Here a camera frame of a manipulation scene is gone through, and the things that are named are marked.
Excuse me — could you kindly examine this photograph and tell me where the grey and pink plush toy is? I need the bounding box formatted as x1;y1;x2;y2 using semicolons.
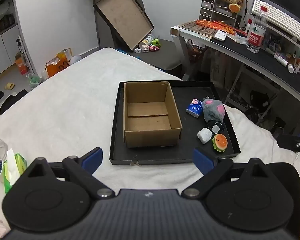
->
202;97;226;123

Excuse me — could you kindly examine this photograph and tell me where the blue tissue pack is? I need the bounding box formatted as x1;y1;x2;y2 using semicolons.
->
186;99;203;118

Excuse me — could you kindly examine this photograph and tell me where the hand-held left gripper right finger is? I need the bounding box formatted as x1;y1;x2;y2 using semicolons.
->
181;148;278;200

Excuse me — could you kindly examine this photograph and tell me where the low black table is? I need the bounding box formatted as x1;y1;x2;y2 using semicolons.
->
137;39;183;70

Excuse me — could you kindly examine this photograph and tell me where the white soft wad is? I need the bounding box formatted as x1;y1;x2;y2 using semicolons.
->
197;128;213;145

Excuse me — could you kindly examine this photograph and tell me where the brown patterned tray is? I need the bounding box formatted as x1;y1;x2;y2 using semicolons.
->
177;21;215;39

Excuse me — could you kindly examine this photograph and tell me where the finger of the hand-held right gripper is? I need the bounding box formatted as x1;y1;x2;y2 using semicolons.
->
277;134;300;159

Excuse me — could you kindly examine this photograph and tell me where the grey drawer organizer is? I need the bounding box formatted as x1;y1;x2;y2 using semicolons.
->
199;0;240;22

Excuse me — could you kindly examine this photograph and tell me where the large brown box lid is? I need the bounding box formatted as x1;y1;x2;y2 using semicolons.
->
93;0;155;52

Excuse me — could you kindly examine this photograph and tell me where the green tissue pack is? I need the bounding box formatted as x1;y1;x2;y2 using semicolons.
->
2;149;28;195

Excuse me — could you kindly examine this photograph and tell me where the white handheld device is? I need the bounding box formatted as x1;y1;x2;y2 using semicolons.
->
214;29;228;42

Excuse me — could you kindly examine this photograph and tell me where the long red box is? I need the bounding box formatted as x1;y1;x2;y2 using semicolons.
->
196;19;248;37

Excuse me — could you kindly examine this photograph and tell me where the green plastic bag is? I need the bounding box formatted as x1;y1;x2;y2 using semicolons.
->
27;73;42;90

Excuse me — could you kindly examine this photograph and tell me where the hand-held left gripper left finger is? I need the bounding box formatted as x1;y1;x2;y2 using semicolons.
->
18;147;115;200

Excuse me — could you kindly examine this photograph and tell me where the cardboard box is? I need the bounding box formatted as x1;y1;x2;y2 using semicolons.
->
123;81;183;148

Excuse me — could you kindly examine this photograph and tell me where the white keyboard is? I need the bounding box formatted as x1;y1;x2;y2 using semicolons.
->
251;0;300;47

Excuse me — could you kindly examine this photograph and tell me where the black shallow tray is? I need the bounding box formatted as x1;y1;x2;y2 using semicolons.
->
109;80;241;166

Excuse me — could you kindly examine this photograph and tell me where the orange paper bag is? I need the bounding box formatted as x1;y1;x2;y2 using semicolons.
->
45;51;70;78

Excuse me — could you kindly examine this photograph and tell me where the black curved desk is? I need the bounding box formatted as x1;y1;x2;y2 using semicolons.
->
170;20;300;105

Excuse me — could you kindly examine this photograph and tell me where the water bottle red label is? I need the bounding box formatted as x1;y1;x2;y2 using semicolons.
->
247;7;268;54

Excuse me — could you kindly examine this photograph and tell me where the orange carton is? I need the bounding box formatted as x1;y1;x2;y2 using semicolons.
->
15;54;29;76

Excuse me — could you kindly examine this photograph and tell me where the burger plush toy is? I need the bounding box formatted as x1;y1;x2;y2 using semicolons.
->
212;134;228;152

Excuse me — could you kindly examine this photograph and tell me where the white and yellow can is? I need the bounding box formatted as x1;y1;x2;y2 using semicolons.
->
140;34;155;48

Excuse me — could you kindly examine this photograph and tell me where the black felt toy white patch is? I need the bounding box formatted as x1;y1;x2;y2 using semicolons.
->
206;120;225;133

